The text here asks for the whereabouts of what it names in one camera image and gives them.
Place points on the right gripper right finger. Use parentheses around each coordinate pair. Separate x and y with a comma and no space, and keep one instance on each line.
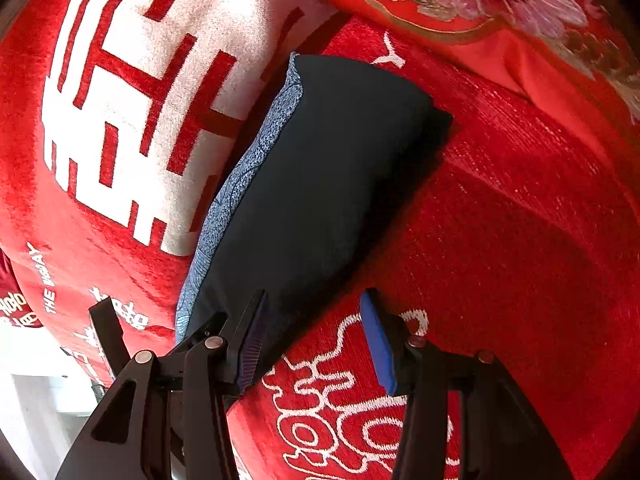
(466,407)

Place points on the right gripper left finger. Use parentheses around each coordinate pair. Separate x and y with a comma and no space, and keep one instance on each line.
(166,415)

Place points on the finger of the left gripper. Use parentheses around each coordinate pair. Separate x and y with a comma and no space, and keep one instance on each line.
(110,335)

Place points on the black pants with blue trim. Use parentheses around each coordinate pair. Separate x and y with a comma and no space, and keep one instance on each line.
(342,147)

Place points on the red wedding bedspread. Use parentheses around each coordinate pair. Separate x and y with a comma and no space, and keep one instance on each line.
(120,122)

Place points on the red embroidered pillow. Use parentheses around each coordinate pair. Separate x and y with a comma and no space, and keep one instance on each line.
(566,56)

